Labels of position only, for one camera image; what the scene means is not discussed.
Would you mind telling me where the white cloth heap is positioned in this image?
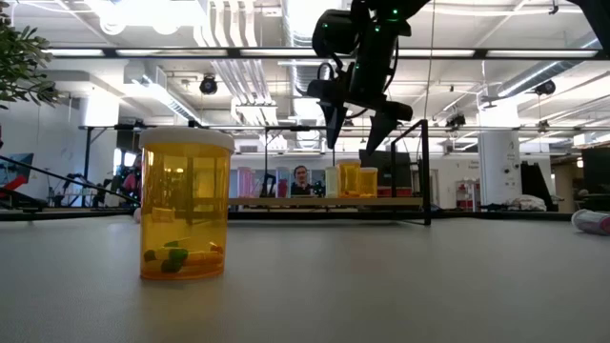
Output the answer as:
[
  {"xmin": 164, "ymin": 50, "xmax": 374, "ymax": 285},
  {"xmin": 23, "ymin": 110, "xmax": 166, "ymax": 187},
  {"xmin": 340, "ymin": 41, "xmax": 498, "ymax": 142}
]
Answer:
[{"xmin": 504, "ymin": 193, "xmax": 548, "ymax": 212}]

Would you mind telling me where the red storage shelf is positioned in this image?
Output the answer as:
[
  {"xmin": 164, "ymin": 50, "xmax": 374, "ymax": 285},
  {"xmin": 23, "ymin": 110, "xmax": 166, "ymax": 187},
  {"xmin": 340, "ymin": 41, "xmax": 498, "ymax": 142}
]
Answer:
[{"xmin": 455, "ymin": 179, "xmax": 480, "ymax": 211}]

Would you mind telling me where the black angled stand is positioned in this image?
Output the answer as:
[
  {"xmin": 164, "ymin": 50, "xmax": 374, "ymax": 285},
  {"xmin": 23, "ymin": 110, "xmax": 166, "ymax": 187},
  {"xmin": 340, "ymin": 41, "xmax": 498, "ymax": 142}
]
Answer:
[{"xmin": 519, "ymin": 161, "xmax": 557, "ymax": 212}]

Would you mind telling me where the large orange pill bottle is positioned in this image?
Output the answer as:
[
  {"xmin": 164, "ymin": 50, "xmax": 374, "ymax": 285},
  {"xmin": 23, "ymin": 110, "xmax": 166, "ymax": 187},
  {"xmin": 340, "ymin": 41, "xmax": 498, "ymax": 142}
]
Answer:
[
  {"xmin": 336, "ymin": 159, "xmax": 362, "ymax": 199},
  {"xmin": 138, "ymin": 125, "xmax": 235, "ymax": 281}
]

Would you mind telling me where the blue and red machine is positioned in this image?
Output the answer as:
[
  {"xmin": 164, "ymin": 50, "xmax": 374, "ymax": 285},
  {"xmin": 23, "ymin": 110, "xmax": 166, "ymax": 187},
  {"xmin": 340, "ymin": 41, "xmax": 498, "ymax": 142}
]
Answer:
[{"xmin": 0, "ymin": 151, "xmax": 35, "ymax": 201}]

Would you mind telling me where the white round column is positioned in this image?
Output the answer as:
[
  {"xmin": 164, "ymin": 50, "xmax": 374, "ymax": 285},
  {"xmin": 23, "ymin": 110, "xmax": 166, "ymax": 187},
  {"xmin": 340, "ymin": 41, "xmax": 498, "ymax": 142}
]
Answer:
[{"xmin": 478, "ymin": 131, "xmax": 523, "ymax": 207}]

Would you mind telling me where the yellow-green pill bottle white cap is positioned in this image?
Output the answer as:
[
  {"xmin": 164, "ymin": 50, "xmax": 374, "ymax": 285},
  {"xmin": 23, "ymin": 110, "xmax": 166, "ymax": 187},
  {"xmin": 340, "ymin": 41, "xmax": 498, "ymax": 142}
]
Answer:
[{"xmin": 324, "ymin": 165, "xmax": 341, "ymax": 199}]

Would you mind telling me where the small orange pill bottle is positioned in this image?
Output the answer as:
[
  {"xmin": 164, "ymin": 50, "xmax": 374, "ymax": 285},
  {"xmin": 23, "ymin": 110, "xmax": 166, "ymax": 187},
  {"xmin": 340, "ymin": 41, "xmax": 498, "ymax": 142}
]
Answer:
[{"xmin": 358, "ymin": 167, "xmax": 379, "ymax": 199}]

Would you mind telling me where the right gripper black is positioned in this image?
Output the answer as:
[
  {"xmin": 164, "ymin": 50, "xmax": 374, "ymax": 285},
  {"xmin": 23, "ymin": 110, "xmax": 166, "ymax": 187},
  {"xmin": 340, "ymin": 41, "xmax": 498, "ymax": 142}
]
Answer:
[{"xmin": 307, "ymin": 21, "xmax": 415, "ymax": 156}]

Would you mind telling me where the green artificial potted plant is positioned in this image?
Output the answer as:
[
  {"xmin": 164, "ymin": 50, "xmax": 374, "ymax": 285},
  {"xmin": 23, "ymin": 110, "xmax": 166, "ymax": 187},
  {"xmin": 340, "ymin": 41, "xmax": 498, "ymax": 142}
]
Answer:
[{"xmin": 0, "ymin": 2, "xmax": 61, "ymax": 111}]

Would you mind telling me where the person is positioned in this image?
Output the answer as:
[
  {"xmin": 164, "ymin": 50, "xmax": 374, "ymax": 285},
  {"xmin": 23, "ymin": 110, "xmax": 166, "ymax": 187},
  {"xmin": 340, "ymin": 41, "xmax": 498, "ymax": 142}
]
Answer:
[{"xmin": 290, "ymin": 164, "xmax": 314, "ymax": 197}]

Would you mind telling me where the purple pill bottle white cap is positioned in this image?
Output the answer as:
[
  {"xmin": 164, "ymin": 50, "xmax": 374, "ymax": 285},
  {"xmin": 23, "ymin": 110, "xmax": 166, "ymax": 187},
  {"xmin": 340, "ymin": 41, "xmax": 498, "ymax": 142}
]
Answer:
[{"xmin": 274, "ymin": 166, "xmax": 292, "ymax": 199}]

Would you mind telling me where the black beam with light strips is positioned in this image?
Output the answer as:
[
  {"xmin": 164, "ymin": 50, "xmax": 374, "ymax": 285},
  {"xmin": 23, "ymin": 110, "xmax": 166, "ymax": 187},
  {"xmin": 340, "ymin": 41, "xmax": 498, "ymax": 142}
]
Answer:
[{"xmin": 42, "ymin": 46, "xmax": 610, "ymax": 62}]

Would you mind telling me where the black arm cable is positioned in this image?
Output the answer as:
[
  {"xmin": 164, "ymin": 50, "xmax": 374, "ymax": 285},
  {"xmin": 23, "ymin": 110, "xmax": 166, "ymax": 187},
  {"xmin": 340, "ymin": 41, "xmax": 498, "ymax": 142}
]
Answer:
[{"xmin": 0, "ymin": 154, "xmax": 140, "ymax": 205}]

